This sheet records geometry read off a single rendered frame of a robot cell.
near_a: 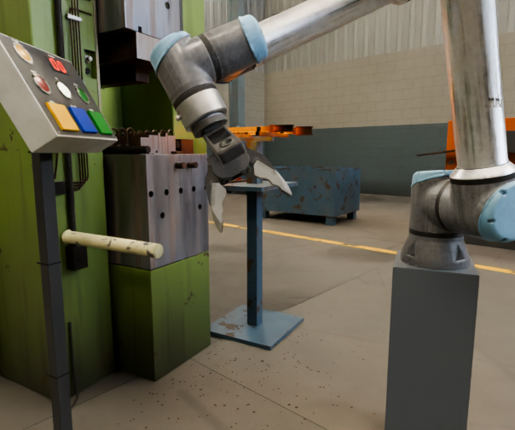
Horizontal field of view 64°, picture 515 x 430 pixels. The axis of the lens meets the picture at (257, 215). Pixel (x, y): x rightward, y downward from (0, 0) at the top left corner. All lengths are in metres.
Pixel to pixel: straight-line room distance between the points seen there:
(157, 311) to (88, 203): 0.50
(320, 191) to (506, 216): 4.32
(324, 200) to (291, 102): 5.87
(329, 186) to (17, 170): 4.10
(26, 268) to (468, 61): 1.55
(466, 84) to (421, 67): 8.26
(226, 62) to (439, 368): 1.00
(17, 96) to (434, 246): 1.13
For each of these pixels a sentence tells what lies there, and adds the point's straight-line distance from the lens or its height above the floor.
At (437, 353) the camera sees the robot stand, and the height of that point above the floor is 0.36.
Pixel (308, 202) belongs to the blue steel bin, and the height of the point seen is 0.28.
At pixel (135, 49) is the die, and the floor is 1.30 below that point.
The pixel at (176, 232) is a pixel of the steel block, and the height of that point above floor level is 0.59.
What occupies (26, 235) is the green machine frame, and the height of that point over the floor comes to 0.62.
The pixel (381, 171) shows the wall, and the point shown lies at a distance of 9.49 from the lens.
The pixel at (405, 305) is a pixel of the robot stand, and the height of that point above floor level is 0.49.
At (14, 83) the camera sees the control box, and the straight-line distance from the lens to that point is 1.15.
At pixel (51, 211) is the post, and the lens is 1.31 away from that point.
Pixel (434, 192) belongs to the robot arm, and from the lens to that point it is 1.22.
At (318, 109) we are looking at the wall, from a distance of 10.36.
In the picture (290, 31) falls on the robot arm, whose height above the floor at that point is 1.19.
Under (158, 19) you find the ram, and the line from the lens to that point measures 1.83.
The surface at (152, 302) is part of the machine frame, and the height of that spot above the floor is 0.34.
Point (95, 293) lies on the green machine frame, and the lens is 1.77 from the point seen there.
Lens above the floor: 0.92
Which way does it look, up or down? 9 degrees down
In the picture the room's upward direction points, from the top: straight up
